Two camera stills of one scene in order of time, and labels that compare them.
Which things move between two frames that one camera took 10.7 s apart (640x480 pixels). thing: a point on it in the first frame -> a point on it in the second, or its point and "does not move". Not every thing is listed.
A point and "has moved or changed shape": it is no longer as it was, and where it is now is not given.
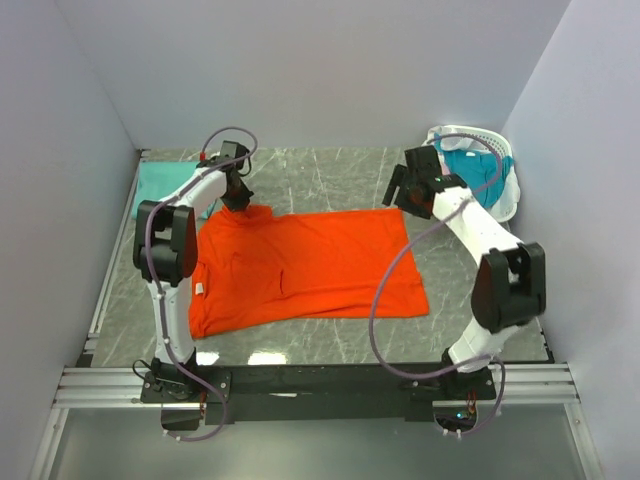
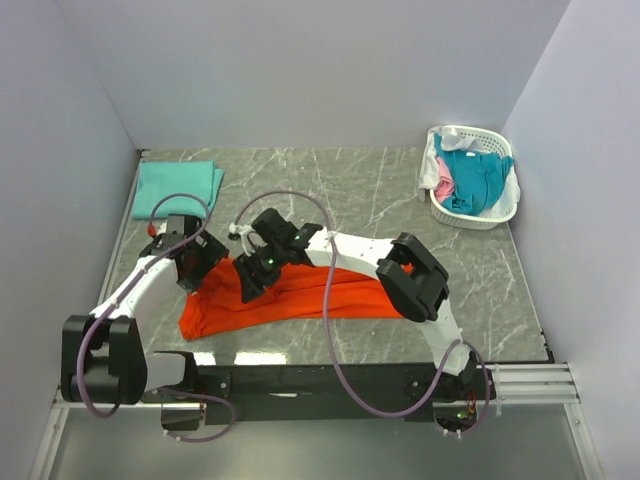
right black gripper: x=395 y=185 -> x=252 y=273
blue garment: x=481 y=173 does not move
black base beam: x=292 y=392 does not move
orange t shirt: x=254 y=267 has moved or changed shape
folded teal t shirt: x=156 y=179 does not move
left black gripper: x=238 y=198 -> x=198 y=263
